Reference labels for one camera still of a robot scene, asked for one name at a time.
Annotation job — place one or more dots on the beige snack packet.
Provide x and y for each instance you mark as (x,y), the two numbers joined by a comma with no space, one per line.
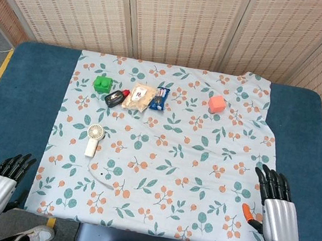
(138,96)

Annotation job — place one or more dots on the white handheld fan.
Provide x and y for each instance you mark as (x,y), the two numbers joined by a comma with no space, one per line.
(94,140)

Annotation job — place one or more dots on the bamboo folding screen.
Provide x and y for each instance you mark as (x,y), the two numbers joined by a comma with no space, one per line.
(176,19)

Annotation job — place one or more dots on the salmon pink cube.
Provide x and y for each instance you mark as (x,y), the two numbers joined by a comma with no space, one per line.
(217,104)

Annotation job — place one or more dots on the green toy building block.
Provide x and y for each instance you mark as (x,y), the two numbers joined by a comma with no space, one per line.
(102,84)

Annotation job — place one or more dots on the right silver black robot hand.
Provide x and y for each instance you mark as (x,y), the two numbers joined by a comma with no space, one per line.
(279,223)

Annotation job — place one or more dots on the floral printed tablecloth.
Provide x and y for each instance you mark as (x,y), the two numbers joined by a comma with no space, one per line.
(158,156)

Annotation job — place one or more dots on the blue Oreo cookie packet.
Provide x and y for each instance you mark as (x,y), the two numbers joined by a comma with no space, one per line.
(159,98)

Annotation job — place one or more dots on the black bottle with red cap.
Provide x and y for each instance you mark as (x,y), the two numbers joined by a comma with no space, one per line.
(116,97)

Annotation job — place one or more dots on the white sneaker shoe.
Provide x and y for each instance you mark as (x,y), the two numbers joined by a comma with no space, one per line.
(31,234)

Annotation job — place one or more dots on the blue table cover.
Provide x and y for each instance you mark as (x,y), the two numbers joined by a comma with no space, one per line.
(9,122)

